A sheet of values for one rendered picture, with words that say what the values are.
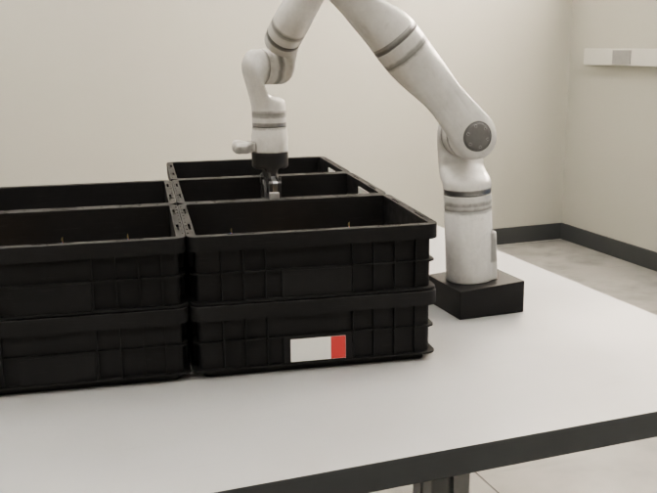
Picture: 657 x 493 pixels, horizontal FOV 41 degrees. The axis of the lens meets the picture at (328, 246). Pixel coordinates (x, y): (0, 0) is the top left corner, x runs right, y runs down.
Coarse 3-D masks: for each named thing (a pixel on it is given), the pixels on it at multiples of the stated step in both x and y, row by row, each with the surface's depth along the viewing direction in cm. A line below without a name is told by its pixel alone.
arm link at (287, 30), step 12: (288, 0) 162; (300, 0) 161; (312, 0) 161; (276, 12) 165; (288, 12) 162; (300, 12) 162; (312, 12) 163; (276, 24) 165; (288, 24) 163; (300, 24) 163; (276, 36) 166; (288, 36) 165; (300, 36) 166; (288, 48) 168
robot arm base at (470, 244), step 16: (448, 208) 167; (464, 208) 165; (480, 208) 165; (448, 224) 168; (464, 224) 166; (480, 224) 166; (448, 240) 169; (464, 240) 167; (480, 240) 167; (496, 240) 169; (448, 256) 170; (464, 256) 167; (480, 256) 167; (496, 256) 170; (448, 272) 171; (464, 272) 168; (480, 272) 168; (496, 272) 171
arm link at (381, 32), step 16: (336, 0) 152; (352, 0) 151; (368, 0) 150; (352, 16) 153; (368, 16) 152; (384, 16) 152; (400, 16) 153; (368, 32) 154; (384, 32) 153; (400, 32) 153; (384, 48) 154
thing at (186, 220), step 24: (192, 240) 132; (216, 240) 132; (240, 240) 133; (264, 240) 134; (288, 240) 135; (312, 240) 136; (336, 240) 136; (360, 240) 137; (384, 240) 138; (408, 240) 139
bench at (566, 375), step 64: (512, 256) 214; (448, 320) 165; (512, 320) 165; (576, 320) 164; (640, 320) 164; (128, 384) 136; (192, 384) 135; (256, 384) 135; (320, 384) 135; (384, 384) 134; (448, 384) 134; (512, 384) 134; (576, 384) 134; (640, 384) 133; (0, 448) 115; (64, 448) 114; (128, 448) 114; (192, 448) 114; (256, 448) 114; (320, 448) 114; (384, 448) 113; (448, 448) 113; (512, 448) 116; (576, 448) 120
